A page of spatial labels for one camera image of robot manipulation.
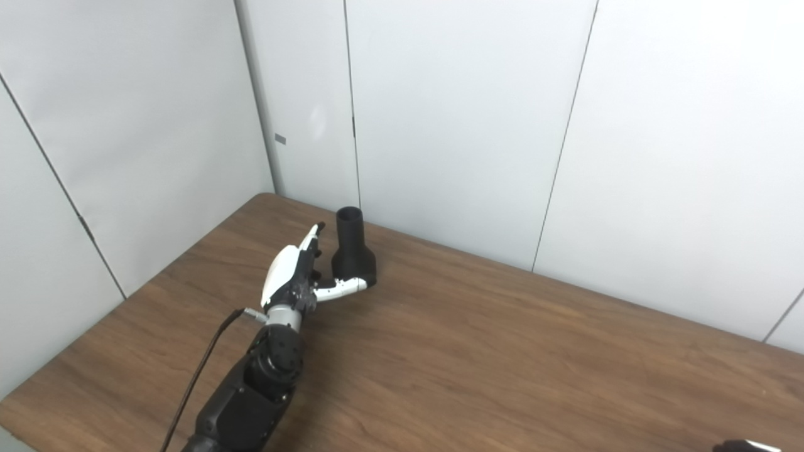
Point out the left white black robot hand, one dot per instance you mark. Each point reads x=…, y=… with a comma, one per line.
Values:
x=282, y=270

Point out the black funnel-shaped nozzle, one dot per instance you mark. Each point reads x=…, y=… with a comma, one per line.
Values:
x=353, y=257

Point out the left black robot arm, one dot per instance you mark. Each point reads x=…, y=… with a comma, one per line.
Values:
x=251, y=402

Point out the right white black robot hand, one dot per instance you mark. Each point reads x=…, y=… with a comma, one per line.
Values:
x=747, y=447

